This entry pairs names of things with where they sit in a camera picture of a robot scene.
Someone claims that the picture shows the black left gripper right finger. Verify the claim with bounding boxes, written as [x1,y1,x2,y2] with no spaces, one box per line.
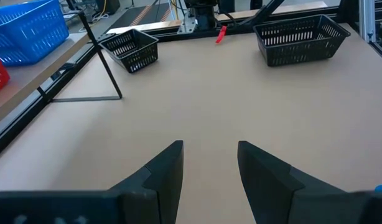
[237,140,366,224]

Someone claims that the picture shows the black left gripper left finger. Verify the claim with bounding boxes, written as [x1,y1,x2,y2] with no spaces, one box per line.
[109,139,184,224]

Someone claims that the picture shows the black plastic slotted basket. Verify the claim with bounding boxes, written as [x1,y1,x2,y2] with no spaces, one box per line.
[99,28,159,74]
[253,14,351,67]

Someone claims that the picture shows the small red tag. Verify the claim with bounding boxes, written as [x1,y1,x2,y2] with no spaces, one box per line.
[215,26,228,44]

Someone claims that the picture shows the black hazard-striped floor mat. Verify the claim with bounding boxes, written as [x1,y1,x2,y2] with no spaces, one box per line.
[111,2,173,30]

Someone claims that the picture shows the wooden shelf with black frame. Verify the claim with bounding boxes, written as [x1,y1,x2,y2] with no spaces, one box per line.
[0,11,123,128]

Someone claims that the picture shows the yellow floor cable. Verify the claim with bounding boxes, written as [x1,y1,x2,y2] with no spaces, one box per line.
[96,0,108,21]

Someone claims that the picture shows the silver aluminium frame post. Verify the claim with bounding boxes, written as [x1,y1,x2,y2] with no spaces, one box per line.
[358,0,378,43]

